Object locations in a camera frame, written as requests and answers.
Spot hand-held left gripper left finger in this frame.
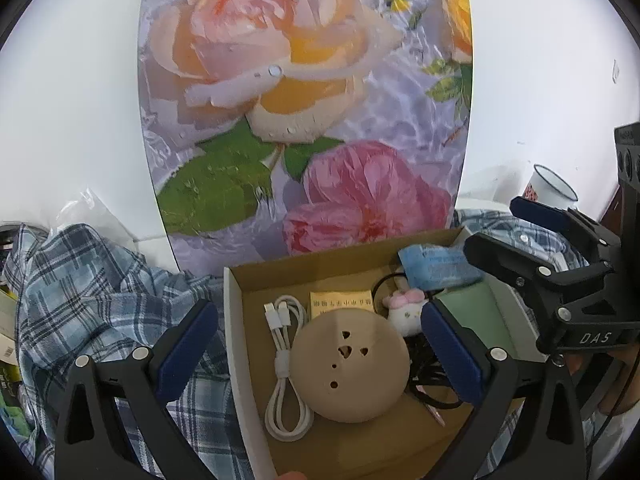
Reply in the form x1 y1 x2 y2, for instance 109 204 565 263
54 298 219 480

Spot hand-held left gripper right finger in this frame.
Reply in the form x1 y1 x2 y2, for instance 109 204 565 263
420 300 586 480

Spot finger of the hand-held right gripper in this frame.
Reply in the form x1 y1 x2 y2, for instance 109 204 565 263
462 232 614 357
509 196 622 272

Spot black hair ties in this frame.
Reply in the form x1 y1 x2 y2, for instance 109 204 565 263
372 272 466 411

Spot white kitty plush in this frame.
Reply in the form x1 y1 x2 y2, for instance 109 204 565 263
382 287 428 336

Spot thin pink stick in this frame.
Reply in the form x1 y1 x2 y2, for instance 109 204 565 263
417 385 446 427

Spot light blue packet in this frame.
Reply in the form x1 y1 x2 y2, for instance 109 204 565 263
398 243 486 291

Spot beige phone case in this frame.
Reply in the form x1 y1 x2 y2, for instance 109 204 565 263
487 277 548 363

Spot white charging cable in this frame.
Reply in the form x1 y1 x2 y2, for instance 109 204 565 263
262 294 315 442

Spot beige round silicone pad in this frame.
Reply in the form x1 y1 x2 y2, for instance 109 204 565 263
290 308 411 422

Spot white cardboard box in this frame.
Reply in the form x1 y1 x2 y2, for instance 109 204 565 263
222 226 551 480

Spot gold and blue packet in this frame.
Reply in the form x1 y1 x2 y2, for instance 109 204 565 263
309 289 373 318

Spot person's right hand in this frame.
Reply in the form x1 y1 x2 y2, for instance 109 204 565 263
567 347 640 416

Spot white enamel mug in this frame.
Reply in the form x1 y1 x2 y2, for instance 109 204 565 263
522 164 578 208

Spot blue plaid shirt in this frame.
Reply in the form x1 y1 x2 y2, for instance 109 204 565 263
2 207 601 480

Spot clear plastic bag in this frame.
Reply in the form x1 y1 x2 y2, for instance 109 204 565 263
55 187 166 256

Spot floral rose picture board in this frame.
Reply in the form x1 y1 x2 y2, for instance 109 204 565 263
137 0 473 273

